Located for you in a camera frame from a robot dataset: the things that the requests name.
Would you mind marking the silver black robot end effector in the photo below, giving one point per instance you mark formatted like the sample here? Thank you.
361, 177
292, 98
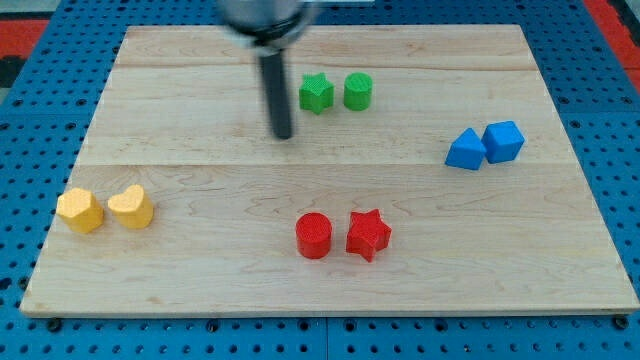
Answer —
266, 24

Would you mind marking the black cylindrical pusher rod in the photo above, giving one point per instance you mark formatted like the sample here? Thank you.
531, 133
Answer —
275, 90

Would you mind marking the green star block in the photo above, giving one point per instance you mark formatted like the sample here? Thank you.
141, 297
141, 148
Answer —
316, 93

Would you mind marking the green circle block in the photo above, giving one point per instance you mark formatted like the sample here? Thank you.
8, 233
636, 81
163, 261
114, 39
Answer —
358, 88

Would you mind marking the red circle block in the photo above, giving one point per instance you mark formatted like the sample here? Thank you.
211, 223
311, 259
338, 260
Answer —
313, 235

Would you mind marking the red star block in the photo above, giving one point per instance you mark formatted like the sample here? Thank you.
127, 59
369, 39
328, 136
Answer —
368, 234

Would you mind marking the wooden board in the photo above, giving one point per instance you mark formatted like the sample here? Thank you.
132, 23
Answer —
182, 115

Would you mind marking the yellow heart block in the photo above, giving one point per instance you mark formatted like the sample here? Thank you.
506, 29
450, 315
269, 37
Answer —
132, 208

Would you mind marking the blue triangle block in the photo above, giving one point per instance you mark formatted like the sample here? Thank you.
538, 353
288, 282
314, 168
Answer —
467, 151

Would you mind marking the blue cube block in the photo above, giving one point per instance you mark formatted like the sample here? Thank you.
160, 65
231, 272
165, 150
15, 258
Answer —
503, 141

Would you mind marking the yellow hexagon block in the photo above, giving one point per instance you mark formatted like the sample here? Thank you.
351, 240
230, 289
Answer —
80, 210

